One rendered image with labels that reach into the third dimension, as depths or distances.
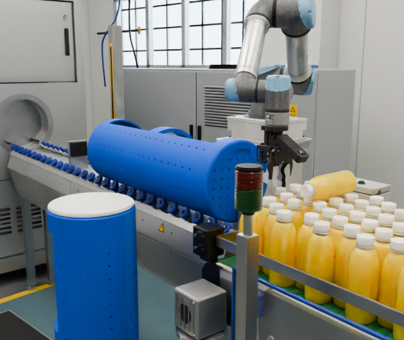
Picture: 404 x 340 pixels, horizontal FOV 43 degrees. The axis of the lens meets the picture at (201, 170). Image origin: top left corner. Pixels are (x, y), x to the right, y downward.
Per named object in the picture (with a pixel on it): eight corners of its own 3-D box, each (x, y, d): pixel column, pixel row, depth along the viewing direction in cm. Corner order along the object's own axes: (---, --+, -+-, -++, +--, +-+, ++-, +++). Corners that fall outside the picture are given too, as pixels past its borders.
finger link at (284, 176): (278, 187, 167) (276, 160, 164) (292, 190, 162) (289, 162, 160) (272, 189, 165) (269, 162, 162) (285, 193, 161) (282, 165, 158)
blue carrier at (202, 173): (139, 177, 250) (141, 118, 246) (266, 218, 182) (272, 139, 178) (85, 180, 233) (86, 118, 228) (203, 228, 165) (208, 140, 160)
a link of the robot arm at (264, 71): (254, 93, 234) (255, 63, 231) (284, 94, 231) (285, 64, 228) (250, 95, 223) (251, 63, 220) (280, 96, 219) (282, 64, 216)
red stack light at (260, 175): (249, 182, 118) (249, 166, 118) (268, 187, 113) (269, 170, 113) (228, 186, 114) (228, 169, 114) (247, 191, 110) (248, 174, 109)
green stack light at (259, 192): (249, 203, 119) (249, 183, 118) (268, 209, 114) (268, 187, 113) (228, 208, 116) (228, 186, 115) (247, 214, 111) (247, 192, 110)
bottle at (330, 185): (334, 181, 158) (294, 190, 147) (346, 164, 154) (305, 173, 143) (349, 197, 155) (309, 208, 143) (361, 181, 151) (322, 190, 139)
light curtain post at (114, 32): (125, 298, 329) (117, 25, 295) (130, 301, 324) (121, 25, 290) (117, 301, 325) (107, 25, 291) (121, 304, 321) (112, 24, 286)
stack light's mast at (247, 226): (248, 228, 120) (249, 161, 117) (267, 235, 116) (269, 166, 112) (228, 233, 117) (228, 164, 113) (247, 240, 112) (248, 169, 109)
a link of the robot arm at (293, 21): (282, 77, 232) (275, -14, 184) (315, 79, 228) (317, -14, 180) (279, 100, 227) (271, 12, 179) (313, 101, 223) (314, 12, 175)
